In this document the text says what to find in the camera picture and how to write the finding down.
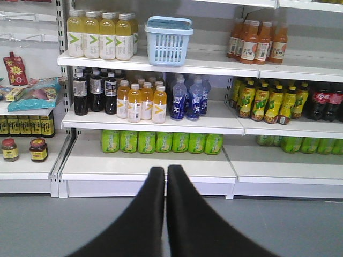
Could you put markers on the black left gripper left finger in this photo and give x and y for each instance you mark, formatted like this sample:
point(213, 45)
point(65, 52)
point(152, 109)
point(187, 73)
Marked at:
point(138, 230)

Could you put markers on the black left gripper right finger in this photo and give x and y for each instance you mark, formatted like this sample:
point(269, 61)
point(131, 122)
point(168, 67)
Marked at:
point(195, 229)

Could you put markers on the light blue plastic basket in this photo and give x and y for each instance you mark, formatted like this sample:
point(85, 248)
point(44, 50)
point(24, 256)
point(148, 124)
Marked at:
point(167, 40)

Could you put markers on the green soda bottle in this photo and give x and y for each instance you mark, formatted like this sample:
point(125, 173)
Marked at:
point(163, 142)
point(213, 144)
point(110, 141)
point(196, 143)
point(180, 142)
point(146, 142)
point(128, 141)

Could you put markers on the orange juice bottle white label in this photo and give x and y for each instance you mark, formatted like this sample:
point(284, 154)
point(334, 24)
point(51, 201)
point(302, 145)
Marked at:
point(147, 101)
point(134, 103)
point(122, 99)
point(159, 105)

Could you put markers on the red chili sauce jar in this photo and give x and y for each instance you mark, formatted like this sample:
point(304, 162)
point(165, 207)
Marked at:
point(38, 150)

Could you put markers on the blue sports drink bottle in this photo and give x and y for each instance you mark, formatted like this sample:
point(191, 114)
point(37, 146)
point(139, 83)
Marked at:
point(179, 93)
point(195, 99)

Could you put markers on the white metal shelf unit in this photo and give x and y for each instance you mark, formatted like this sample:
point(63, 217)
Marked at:
point(78, 168)

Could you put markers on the yellow lemon tea bottle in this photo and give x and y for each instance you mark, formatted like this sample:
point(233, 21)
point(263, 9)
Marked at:
point(274, 104)
point(288, 103)
point(260, 100)
point(246, 99)

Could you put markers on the brown sauce jar red lid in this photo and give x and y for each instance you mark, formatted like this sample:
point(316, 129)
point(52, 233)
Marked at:
point(9, 150)

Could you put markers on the teal snack packet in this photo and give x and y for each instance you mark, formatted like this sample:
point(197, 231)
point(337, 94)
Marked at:
point(40, 94)

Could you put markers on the dark cola bottle red label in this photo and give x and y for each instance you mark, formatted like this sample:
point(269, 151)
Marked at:
point(320, 94)
point(335, 100)

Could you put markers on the pale yellow juice bottle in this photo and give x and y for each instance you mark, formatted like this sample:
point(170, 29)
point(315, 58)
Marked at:
point(123, 38)
point(107, 37)
point(75, 34)
point(91, 36)

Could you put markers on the orange C100 juice bottle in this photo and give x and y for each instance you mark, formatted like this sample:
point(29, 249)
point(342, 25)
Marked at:
point(263, 43)
point(250, 43)
point(279, 45)

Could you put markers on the red sauce pouch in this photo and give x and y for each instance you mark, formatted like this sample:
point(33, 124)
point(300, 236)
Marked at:
point(16, 70)

